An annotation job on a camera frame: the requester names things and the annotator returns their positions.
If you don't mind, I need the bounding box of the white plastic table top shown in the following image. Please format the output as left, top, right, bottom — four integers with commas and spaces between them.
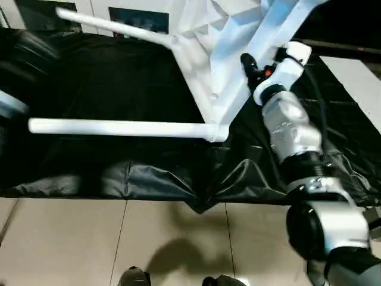
168, 0, 329, 126

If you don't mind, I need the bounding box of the dark metal bar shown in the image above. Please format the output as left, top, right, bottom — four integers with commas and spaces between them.
292, 38, 381, 55

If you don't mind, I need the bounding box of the white flat board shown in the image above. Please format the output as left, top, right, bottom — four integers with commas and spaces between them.
319, 54, 381, 132

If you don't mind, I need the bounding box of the black work mat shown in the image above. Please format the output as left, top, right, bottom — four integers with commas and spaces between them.
0, 27, 381, 215

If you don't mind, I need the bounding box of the white glass door cabinet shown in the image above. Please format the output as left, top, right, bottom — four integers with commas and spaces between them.
0, 0, 186, 34

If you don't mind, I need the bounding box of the small grey power box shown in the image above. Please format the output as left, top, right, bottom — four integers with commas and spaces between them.
364, 206, 381, 231

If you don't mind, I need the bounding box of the dark right robot foot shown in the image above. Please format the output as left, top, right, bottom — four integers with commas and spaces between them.
201, 275, 239, 286

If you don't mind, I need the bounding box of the dark robot foot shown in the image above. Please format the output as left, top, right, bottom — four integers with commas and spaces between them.
118, 265, 152, 286
201, 275, 239, 286

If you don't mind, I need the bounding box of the dark left robot foot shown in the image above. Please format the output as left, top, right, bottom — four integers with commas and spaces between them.
118, 265, 152, 286

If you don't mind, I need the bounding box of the black right camera cable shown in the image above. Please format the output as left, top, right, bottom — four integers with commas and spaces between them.
302, 58, 332, 156

